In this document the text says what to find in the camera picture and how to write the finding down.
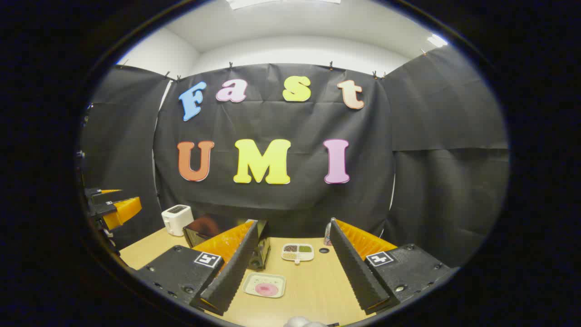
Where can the white divided dish with grains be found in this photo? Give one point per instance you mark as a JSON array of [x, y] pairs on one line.
[[297, 258]]

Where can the pink round food slice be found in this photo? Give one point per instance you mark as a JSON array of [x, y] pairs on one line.
[[267, 289]]

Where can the white toaster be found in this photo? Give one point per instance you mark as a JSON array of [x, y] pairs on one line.
[[177, 220]]

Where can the ceiling light panel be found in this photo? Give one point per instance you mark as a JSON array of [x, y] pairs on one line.
[[436, 40], [281, 2]]

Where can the white square plate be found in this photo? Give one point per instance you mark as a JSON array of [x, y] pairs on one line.
[[249, 284]]

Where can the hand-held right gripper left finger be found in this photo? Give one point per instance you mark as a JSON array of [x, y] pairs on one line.
[[236, 272]]

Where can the black electric oven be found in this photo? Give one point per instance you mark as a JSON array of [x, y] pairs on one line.
[[204, 231]]

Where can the silver drink bottle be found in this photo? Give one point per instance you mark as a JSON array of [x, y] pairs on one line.
[[327, 236]]

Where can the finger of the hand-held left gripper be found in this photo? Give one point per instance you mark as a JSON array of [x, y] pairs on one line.
[[122, 211], [102, 192]]

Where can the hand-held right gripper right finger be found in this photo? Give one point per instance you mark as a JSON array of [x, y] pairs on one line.
[[354, 272]]

